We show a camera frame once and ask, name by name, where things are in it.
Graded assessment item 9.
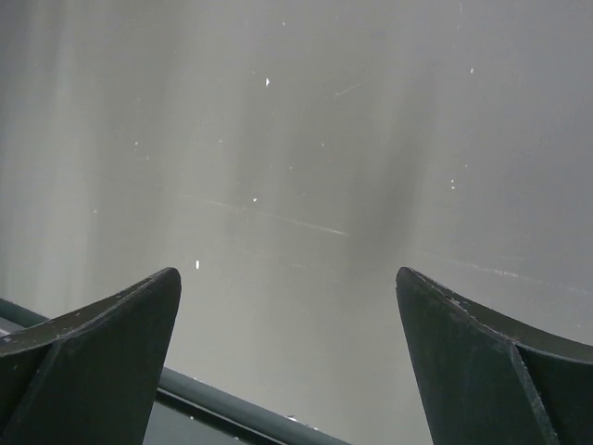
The dark table edge rail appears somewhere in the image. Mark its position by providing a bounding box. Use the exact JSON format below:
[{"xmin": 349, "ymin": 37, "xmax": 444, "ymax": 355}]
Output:
[{"xmin": 0, "ymin": 297, "xmax": 353, "ymax": 445}]

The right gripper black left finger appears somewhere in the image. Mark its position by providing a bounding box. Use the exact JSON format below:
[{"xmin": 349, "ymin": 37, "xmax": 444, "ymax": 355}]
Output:
[{"xmin": 1, "ymin": 268, "xmax": 182, "ymax": 444}]

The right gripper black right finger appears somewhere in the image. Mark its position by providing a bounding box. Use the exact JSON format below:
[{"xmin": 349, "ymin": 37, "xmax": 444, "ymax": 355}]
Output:
[{"xmin": 396, "ymin": 267, "xmax": 592, "ymax": 444}]

